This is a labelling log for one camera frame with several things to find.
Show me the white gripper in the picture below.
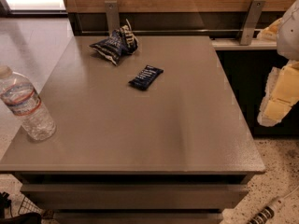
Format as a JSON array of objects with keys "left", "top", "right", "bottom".
[{"left": 257, "top": 0, "right": 299, "bottom": 127}]

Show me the blue chip bag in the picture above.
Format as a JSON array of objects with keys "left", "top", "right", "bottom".
[{"left": 91, "top": 21, "right": 138, "bottom": 65}]

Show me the clear plastic water bottle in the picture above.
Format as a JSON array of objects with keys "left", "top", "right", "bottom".
[{"left": 0, "top": 65, "right": 56, "bottom": 141}]

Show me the dark blue snack bar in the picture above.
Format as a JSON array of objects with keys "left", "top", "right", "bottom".
[{"left": 129, "top": 65, "right": 164, "bottom": 91}]

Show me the grey drawer cabinet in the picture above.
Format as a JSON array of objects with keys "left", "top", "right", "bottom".
[{"left": 0, "top": 36, "right": 264, "bottom": 215}]

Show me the white power strip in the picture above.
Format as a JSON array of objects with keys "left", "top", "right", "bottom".
[{"left": 247, "top": 186, "right": 299, "bottom": 224}]

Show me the lower grey drawer front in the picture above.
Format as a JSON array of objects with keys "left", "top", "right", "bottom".
[{"left": 54, "top": 213, "right": 222, "bottom": 224}]

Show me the grey drawer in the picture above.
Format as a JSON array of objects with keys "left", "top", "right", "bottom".
[
  {"left": 54, "top": 213, "right": 222, "bottom": 224},
  {"left": 21, "top": 184, "right": 248, "bottom": 210}
]

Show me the upper grey drawer front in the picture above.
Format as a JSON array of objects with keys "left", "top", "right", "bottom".
[{"left": 21, "top": 184, "right": 248, "bottom": 210}]

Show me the black object on floor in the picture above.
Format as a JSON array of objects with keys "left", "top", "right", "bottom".
[{"left": 0, "top": 191, "right": 43, "bottom": 224}]

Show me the right metal bracket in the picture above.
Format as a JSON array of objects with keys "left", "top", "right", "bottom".
[{"left": 239, "top": 0, "right": 266, "bottom": 46}]

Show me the metal bracket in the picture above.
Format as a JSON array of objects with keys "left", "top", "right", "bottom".
[
  {"left": 239, "top": 0, "right": 266, "bottom": 46},
  {"left": 105, "top": 0, "right": 120, "bottom": 34}
]

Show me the left metal bracket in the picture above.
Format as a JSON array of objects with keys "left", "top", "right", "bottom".
[{"left": 105, "top": 0, "right": 120, "bottom": 34}]

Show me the metal rail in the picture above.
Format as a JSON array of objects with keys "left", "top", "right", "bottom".
[{"left": 69, "top": 12, "right": 246, "bottom": 36}]

